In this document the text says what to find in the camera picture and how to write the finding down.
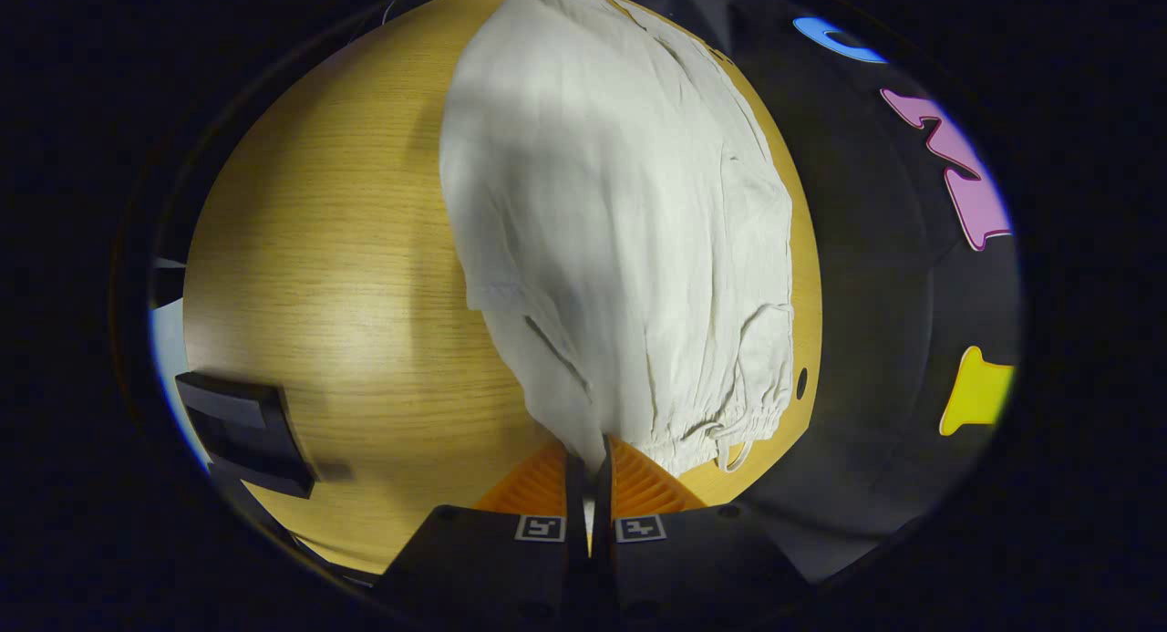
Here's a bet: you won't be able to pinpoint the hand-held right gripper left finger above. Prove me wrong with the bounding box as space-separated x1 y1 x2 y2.
372 440 594 632

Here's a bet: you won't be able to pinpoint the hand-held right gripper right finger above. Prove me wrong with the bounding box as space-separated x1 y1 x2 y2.
593 434 814 632

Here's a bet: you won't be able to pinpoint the white jeans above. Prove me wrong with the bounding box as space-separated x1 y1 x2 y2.
439 0 797 477

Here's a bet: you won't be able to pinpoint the black backdrop cloth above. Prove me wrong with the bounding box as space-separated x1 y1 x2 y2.
583 0 1024 585

